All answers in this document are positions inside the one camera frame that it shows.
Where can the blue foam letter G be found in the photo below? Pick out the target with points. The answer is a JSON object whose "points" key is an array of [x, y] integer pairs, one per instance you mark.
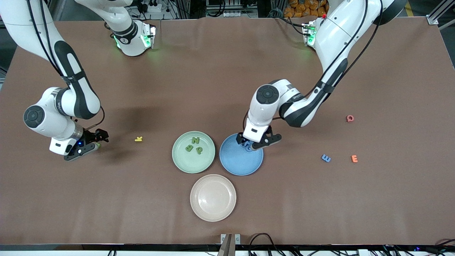
{"points": [[249, 149]]}

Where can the green foam letter P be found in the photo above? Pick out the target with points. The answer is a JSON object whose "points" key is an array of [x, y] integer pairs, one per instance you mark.
{"points": [[199, 149]]}

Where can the green foam letter N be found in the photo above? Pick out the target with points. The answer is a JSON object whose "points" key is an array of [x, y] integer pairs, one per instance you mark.
{"points": [[195, 140]]}

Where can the green foam letter B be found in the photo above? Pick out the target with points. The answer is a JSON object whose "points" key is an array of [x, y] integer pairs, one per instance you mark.
{"points": [[189, 148]]}

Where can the blue foam letter E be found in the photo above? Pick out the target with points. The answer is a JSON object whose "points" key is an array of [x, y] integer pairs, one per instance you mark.
{"points": [[326, 158]]}

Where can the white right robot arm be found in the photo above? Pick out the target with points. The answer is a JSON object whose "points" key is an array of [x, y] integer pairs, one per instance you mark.
{"points": [[21, 21]]}

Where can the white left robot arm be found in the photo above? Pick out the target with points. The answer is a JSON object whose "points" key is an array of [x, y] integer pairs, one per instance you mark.
{"points": [[337, 35]]}

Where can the blue plate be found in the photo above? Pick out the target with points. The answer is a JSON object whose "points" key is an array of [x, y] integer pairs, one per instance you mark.
{"points": [[238, 163]]}

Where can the light green plate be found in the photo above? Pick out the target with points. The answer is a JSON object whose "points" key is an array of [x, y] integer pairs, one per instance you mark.
{"points": [[193, 163]]}

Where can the beige pink plate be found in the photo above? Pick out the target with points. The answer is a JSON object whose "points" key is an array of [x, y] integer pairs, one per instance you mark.
{"points": [[213, 197]]}

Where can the red foam letter Q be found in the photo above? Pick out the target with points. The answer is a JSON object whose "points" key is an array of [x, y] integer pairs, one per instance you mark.
{"points": [[350, 118]]}

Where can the long white power strip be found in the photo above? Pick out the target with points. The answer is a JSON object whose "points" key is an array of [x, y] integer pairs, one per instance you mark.
{"points": [[238, 14]]}

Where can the aluminium frame post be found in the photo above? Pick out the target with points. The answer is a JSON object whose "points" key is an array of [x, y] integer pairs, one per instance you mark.
{"points": [[437, 12]]}

